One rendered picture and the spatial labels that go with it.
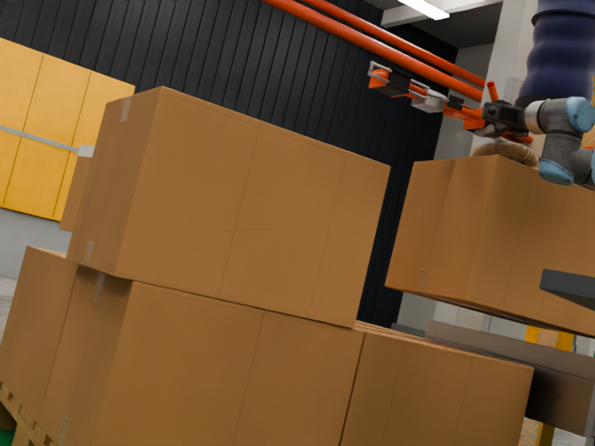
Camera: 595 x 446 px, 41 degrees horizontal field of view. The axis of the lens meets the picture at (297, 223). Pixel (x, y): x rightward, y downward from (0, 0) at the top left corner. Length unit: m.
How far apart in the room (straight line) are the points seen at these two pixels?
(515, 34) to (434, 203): 1.72
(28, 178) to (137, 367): 7.58
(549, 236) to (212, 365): 1.04
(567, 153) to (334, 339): 0.75
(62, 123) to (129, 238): 7.69
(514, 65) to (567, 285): 2.42
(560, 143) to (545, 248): 0.33
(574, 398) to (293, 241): 0.95
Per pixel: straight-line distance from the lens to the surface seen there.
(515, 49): 3.89
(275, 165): 1.76
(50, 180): 9.24
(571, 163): 2.11
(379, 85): 2.16
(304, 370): 1.85
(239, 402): 1.79
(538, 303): 2.29
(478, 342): 2.58
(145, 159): 1.64
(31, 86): 9.23
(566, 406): 2.34
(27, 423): 2.14
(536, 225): 2.27
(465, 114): 2.32
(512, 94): 3.78
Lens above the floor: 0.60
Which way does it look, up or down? 5 degrees up
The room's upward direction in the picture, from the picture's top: 13 degrees clockwise
